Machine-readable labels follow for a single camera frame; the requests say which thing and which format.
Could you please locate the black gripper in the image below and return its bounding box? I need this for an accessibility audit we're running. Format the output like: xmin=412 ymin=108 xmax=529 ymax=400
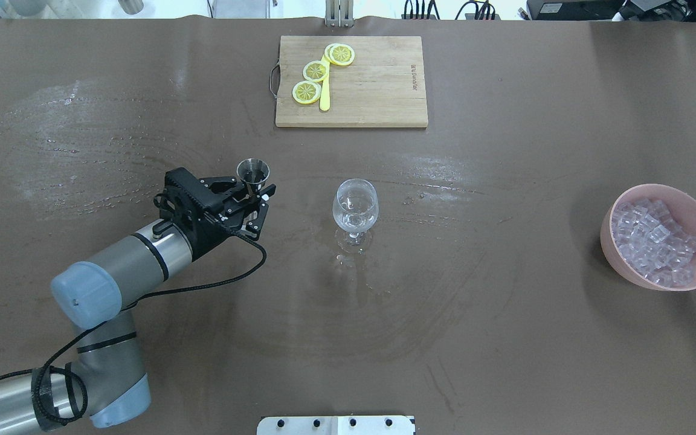
xmin=154 ymin=167 xmax=277 ymax=262

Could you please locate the steel jigger cup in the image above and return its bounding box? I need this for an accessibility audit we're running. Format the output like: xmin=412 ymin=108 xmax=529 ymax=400
xmin=236 ymin=159 xmax=270 ymax=184

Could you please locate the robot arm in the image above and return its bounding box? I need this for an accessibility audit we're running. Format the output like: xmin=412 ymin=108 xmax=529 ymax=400
xmin=0 ymin=159 xmax=276 ymax=434

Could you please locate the clear wine glass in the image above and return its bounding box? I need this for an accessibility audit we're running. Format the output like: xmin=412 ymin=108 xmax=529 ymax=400
xmin=332 ymin=178 xmax=379 ymax=254

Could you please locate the pile of clear ice cubes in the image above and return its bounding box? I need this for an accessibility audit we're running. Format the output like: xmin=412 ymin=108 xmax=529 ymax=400
xmin=610 ymin=196 xmax=696 ymax=288

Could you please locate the lemon slice middle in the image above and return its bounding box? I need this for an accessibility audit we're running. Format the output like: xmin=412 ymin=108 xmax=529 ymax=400
xmin=302 ymin=60 xmax=330 ymax=83

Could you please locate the lemon slice far pair back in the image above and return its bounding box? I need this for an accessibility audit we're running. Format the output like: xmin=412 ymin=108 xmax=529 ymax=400
xmin=324 ymin=43 xmax=335 ymax=63

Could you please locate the lemon slice pair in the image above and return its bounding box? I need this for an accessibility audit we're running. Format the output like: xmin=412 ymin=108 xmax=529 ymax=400
xmin=331 ymin=43 xmax=356 ymax=66
xmin=324 ymin=43 xmax=335 ymax=63

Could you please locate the lemon slice far pair front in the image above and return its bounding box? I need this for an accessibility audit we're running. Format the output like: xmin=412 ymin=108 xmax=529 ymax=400
xmin=331 ymin=43 xmax=356 ymax=66

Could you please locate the wooden cutting board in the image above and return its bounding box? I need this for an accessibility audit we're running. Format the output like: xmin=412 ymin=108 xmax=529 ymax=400
xmin=274 ymin=36 xmax=429 ymax=129

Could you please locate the brown table mat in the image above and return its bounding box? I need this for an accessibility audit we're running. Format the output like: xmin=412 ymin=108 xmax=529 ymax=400
xmin=0 ymin=16 xmax=696 ymax=434

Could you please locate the pink bowl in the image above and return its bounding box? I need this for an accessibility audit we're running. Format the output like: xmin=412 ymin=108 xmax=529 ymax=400
xmin=600 ymin=184 xmax=696 ymax=292

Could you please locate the lemon slice near handle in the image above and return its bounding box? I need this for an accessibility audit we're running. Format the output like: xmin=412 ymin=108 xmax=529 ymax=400
xmin=292 ymin=80 xmax=321 ymax=105

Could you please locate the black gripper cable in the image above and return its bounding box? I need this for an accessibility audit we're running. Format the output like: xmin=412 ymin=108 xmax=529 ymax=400
xmin=0 ymin=217 xmax=268 ymax=433

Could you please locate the aluminium frame post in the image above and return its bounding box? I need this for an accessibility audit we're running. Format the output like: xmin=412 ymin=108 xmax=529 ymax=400
xmin=325 ymin=0 xmax=355 ymax=28

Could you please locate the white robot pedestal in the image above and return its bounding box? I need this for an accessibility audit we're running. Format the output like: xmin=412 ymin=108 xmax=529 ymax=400
xmin=256 ymin=415 xmax=417 ymax=434

